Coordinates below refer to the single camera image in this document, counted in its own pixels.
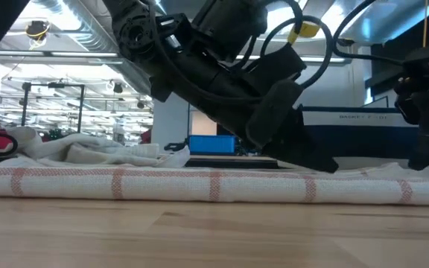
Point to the black background robot arm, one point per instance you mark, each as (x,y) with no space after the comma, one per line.
(175,146)

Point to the white towel thin grey lines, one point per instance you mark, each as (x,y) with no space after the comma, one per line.
(88,149)

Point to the black metal table frame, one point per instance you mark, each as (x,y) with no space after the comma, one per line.
(229,162)

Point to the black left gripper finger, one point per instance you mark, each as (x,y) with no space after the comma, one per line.
(304,152)
(270,111)

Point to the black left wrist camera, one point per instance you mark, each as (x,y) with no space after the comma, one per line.
(281,63)

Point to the white towel red check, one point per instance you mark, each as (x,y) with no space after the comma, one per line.
(162,184)

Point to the blue plastic bin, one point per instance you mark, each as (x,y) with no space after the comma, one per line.
(210,144)

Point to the black background frame stand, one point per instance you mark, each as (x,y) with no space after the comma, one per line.
(81,108)

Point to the ceiling strip light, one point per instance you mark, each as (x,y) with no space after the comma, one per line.
(84,54)
(21,53)
(326,59)

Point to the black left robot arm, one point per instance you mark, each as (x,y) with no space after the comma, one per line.
(229,18)

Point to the navy fabric basket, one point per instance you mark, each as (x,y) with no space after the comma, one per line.
(348,134)

